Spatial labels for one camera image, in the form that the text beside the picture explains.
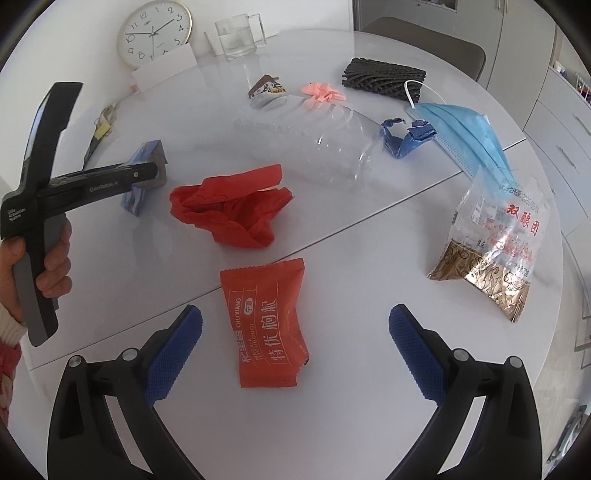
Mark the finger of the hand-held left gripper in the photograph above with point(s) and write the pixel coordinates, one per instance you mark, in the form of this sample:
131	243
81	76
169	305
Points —
115	177

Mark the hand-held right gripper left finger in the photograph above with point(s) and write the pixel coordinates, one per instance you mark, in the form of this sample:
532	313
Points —
175	355

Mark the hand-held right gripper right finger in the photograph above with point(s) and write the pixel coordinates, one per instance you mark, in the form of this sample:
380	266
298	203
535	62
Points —
415	355

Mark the blue carton piece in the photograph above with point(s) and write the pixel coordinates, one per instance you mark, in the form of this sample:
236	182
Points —
138	203

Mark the red snack packet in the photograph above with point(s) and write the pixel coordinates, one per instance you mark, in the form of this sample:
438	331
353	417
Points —
263	332

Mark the clear snack bag gold print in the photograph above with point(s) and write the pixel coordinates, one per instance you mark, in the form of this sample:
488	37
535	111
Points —
489	258

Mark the black foam net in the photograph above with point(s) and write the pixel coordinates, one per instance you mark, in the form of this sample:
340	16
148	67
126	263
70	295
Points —
378	76

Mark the person's left forearm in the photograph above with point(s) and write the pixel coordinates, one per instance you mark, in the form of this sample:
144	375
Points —
8	369

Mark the person's left hand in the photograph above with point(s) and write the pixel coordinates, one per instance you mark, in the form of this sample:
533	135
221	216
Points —
55	263

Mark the yellow green wrapper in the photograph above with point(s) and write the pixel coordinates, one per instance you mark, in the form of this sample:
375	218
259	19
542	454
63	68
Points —
104	123

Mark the white card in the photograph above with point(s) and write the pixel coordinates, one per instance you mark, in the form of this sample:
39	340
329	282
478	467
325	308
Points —
161	69

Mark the crumpled red plastic bag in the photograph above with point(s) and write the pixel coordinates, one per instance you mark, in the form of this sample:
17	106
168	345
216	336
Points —
244	217

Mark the brown snack wrapper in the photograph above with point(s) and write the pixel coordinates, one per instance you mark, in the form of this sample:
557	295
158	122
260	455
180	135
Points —
268	86

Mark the glass mug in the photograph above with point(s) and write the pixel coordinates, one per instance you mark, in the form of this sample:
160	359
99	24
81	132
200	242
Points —
235	39

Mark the clear plastic bottle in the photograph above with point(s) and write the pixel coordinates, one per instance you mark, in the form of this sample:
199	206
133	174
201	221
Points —
323	138

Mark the blue crumpled wrapper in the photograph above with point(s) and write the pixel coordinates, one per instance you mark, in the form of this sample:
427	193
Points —
411	138

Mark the pink crumpled paper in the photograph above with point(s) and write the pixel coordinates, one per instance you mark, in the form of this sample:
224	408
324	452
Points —
323	92

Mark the blue face mask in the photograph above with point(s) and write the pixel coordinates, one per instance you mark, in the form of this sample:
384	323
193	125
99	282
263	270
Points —
461	129

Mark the white drawer cabinet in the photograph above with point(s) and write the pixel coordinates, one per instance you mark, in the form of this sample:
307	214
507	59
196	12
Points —
563	129

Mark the dining chair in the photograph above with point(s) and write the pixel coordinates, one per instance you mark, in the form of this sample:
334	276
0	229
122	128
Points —
438	46

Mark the white wall clock gold rim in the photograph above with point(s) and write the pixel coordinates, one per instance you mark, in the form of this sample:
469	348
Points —
147	37

